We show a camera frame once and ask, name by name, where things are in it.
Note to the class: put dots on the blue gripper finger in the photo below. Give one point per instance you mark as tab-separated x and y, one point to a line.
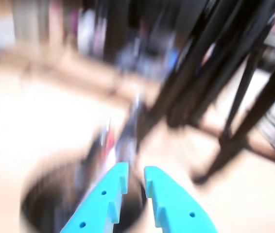
98	206
176	206

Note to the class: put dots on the red gel pen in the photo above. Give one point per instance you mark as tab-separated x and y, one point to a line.
108	145

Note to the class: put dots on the grey grip clear pen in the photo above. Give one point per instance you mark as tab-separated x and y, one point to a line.
130	136

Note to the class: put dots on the black mesh pen holder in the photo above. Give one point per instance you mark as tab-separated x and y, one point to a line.
50	194

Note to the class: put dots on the black tripod stand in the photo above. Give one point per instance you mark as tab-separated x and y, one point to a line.
195	72

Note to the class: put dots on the shelf with assorted items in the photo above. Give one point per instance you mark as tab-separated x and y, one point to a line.
91	36

